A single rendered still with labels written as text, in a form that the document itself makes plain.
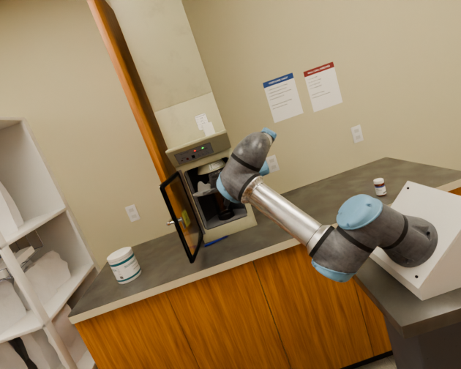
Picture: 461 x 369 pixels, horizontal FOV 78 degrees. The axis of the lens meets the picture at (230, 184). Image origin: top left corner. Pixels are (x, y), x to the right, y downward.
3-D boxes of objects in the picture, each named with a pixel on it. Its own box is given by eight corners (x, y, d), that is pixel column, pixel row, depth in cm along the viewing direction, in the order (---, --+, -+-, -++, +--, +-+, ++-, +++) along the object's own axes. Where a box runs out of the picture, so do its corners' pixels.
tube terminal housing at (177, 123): (205, 228, 189) (160, 114, 172) (251, 211, 189) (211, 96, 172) (204, 243, 164) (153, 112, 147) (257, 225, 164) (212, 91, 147)
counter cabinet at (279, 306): (163, 357, 224) (115, 258, 204) (410, 269, 225) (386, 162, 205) (145, 454, 158) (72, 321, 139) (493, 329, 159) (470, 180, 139)
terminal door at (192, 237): (203, 236, 161) (178, 170, 153) (192, 265, 132) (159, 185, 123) (202, 236, 162) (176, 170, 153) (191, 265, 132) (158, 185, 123)
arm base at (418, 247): (449, 233, 76) (421, 217, 74) (413, 277, 79) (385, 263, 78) (413, 212, 90) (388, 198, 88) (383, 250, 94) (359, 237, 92)
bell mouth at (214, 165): (197, 171, 174) (195, 163, 173) (225, 162, 174) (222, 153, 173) (197, 177, 157) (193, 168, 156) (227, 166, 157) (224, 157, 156)
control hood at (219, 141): (174, 167, 154) (167, 149, 152) (231, 146, 154) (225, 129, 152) (171, 170, 143) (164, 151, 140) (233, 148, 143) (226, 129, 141)
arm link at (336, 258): (375, 253, 76) (226, 148, 98) (342, 294, 80) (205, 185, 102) (376, 244, 87) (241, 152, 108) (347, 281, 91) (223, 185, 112)
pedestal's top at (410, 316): (527, 300, 72) (526, 287, 71) (404, 340, 73) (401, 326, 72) (434, 245, 103) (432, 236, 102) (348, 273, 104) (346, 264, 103)
